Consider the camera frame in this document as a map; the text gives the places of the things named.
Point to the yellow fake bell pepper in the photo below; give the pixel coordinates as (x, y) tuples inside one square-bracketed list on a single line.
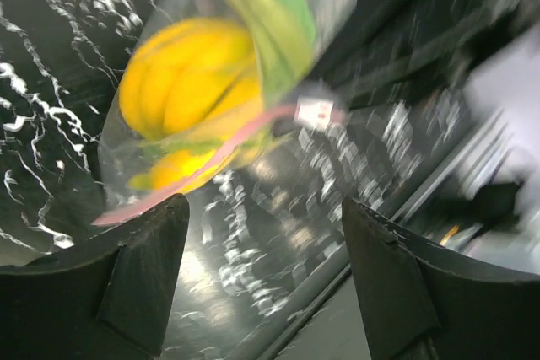
[(188, 72)]

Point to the clear zip top bag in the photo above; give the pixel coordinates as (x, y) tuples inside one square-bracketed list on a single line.
[(139, 173)]

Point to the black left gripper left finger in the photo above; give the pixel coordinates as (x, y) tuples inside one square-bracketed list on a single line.
[(109, 297)]

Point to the green fake celery stalks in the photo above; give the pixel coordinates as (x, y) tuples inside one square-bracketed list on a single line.
[(284, 36)]

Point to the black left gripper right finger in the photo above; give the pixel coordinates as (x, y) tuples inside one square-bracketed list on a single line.
[(419, 300)]

